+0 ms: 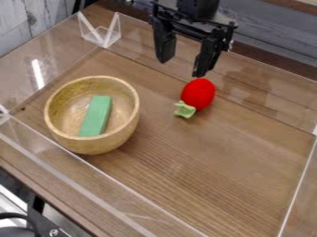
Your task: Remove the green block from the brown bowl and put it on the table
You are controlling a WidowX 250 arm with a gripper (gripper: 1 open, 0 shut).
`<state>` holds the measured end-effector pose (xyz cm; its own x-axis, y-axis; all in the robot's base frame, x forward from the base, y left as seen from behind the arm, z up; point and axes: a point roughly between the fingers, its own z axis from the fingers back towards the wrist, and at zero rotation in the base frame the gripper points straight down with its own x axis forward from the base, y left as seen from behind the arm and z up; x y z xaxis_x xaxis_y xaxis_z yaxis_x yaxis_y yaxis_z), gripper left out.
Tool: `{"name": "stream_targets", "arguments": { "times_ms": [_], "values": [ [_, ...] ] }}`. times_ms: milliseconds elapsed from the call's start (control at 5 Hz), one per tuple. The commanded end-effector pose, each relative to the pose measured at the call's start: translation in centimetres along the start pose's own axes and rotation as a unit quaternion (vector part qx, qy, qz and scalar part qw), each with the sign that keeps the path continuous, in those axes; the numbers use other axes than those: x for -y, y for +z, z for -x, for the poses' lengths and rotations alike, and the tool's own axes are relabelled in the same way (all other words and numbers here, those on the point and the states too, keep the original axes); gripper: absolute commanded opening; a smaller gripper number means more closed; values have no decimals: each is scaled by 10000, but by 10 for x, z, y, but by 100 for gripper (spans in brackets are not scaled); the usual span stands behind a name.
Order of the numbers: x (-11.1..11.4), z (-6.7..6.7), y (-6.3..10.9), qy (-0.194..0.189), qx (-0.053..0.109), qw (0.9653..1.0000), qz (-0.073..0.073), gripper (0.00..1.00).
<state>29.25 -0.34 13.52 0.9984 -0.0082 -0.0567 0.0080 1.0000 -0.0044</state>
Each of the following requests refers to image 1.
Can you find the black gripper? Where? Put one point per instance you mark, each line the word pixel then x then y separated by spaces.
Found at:
pixel 195 19

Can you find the green rectangular block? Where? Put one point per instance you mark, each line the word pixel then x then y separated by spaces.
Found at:
pixel 96 117

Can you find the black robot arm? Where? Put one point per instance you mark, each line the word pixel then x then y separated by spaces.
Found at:
pixel 196 20

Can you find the light wooden bowl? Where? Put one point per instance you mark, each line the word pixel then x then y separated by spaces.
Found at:
pixel 65 109

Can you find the red plush strawberry toy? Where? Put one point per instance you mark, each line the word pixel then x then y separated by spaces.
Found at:
pixel 196 97

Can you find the clear acrylic corner bracket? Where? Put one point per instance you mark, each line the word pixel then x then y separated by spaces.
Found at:
pixel 100 35

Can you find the clear acrylic enclosure wall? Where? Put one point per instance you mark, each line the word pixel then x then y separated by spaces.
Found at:
pixel 101 205

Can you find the black metal table bracket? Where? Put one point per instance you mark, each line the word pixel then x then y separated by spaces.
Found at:
pixel 46 228

